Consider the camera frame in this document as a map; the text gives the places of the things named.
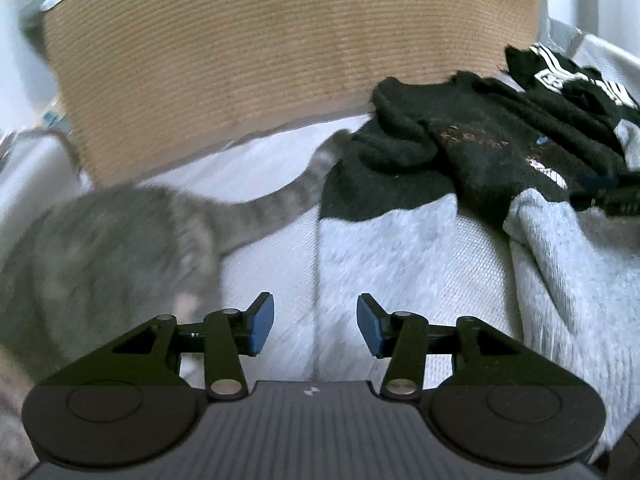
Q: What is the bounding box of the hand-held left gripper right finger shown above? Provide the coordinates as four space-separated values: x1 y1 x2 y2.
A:
355 294 592 401

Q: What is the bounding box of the black white-striped garment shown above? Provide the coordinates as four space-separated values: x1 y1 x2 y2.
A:
504 42 640 131

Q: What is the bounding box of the woven tan headboard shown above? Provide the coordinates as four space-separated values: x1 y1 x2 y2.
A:
41 0 547 187

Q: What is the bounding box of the grey tabby cat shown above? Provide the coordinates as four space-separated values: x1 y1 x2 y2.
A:
0 129 351 480

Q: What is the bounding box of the black and grey knit sweater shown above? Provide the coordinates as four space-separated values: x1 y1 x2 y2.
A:
316 72 640 461

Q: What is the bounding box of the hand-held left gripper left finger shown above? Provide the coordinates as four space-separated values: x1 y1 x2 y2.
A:
39 291 275 401

